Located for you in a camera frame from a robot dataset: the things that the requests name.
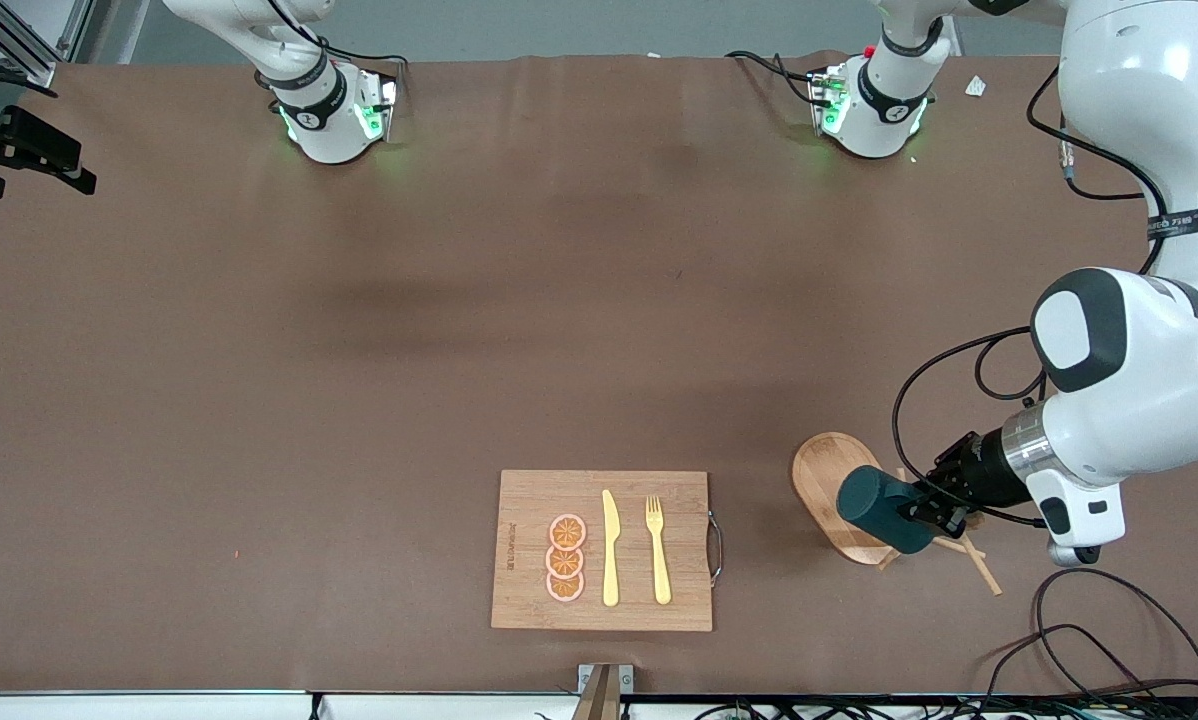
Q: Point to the bamboo cutting board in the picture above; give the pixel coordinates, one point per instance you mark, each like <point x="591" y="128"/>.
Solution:
<point x="529" y="600"/>

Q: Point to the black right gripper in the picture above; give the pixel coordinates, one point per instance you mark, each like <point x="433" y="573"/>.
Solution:
<point x="21" y="140"/>

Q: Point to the white paper scrap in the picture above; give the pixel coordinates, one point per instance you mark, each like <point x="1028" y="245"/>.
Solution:
<point x="976" y="86"/>

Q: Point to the yellow plastic fork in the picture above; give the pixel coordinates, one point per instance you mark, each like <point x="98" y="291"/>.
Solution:
<point x="660" y="570"/>

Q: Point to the aluminium camera post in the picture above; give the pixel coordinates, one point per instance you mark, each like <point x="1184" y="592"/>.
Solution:
<point x="599" y="695"/>

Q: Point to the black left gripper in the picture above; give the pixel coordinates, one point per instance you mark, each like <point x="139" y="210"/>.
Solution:
<point x="981" y="474"/>

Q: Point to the teal cup yellow inside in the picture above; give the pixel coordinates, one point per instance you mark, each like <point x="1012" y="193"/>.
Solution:
<point x="874" y="505"/>

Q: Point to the wooden mug tree stand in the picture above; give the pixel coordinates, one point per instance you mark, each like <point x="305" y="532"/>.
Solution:
<point x="824" y="480"/>

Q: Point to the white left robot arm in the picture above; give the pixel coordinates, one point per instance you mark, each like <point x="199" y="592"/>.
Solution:
<point x="1129" y="100"/>

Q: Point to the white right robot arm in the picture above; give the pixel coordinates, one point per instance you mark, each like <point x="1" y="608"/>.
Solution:
<point x="324" y="130"/>

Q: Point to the metal base bracket green light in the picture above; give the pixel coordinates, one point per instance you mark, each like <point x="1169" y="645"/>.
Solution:
<point x="821" y="85"/>
<point x="384" y="90"/>

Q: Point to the toy orange slice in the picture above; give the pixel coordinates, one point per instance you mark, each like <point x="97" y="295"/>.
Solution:
<point x="567" y="531"/>
<point x="564" y="562"/>

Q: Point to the yellow plastic knife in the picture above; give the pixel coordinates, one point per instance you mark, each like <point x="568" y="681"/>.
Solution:
<point x="610" y="560"/>

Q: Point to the aluminium frame profile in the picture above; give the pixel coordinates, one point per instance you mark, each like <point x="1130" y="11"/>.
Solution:
<point x="39" y="72"/>

